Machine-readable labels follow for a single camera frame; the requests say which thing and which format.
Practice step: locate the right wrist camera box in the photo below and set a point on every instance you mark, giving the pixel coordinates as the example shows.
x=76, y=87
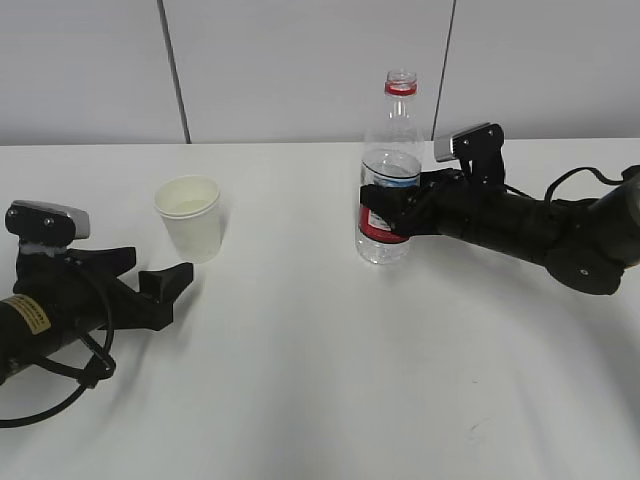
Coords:
x=478, y=151

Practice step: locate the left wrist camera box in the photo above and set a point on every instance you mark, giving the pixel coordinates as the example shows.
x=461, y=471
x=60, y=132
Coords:
x=47, y=224

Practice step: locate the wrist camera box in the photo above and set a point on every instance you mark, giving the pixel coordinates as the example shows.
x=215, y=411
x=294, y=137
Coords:
x=478, y=151
x=47, y=224

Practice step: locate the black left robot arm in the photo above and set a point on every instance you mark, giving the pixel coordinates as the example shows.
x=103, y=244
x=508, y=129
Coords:
x=28, y=337

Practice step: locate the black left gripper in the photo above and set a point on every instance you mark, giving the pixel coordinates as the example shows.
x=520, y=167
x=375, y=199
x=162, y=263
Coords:
x=84, y=286

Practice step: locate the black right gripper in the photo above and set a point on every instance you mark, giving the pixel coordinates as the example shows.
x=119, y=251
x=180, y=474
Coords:
x=444, y=202

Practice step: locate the white paper cup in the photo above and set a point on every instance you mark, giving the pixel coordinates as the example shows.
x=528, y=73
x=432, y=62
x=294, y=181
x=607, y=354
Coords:
x=189, y=207

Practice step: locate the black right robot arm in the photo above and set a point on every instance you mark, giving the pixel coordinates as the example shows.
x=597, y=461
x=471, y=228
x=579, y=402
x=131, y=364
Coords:
x=585, y=244

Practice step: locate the clear plastic water bottle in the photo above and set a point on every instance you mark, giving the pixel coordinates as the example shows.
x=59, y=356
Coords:
x=392, y=157

